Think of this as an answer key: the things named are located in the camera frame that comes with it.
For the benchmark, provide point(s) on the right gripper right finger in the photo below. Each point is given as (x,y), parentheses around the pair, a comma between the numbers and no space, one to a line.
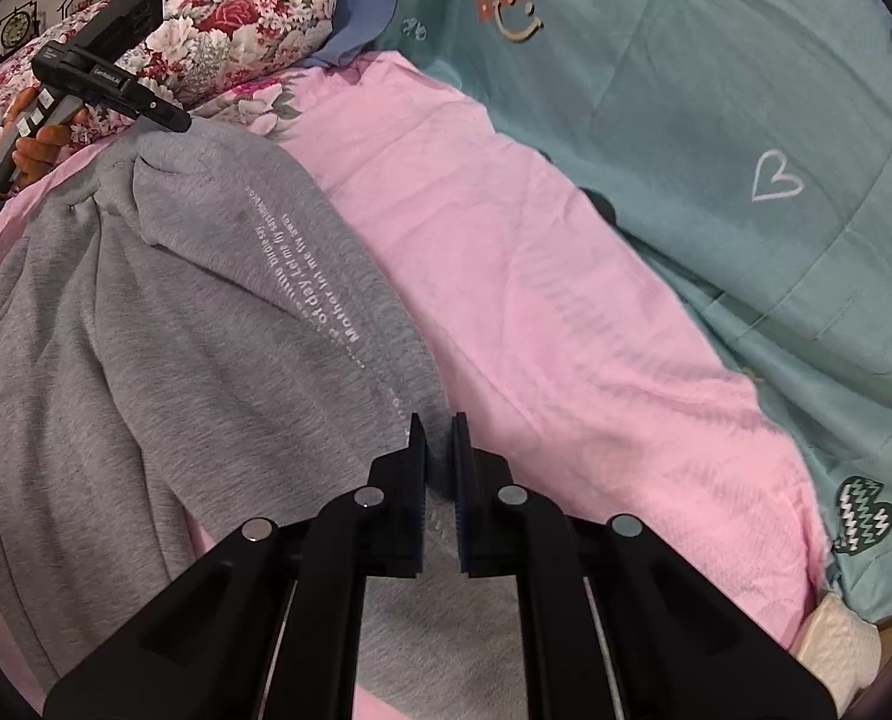
(614,622)

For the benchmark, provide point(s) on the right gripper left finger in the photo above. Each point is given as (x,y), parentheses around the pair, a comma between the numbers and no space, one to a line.
(267,624)

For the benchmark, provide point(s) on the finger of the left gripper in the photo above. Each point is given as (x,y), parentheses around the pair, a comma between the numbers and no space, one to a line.
(164,114)

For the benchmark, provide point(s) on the grey sweatpants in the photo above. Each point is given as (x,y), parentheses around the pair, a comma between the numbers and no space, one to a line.
(191,336)

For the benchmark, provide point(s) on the person's left hand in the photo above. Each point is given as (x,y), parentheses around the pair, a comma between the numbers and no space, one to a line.
(34,157)

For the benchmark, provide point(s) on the red rose floral bolster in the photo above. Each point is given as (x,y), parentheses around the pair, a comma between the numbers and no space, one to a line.
(187,85)

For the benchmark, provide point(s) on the cream quilted pillow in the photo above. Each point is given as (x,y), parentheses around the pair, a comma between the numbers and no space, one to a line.
(842,650)

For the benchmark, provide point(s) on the pink floral bed sheet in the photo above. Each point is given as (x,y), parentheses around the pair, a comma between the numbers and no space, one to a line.
(568,354)

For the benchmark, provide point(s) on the teal heart print quilt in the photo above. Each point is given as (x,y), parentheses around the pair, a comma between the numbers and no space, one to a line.
(745,148)

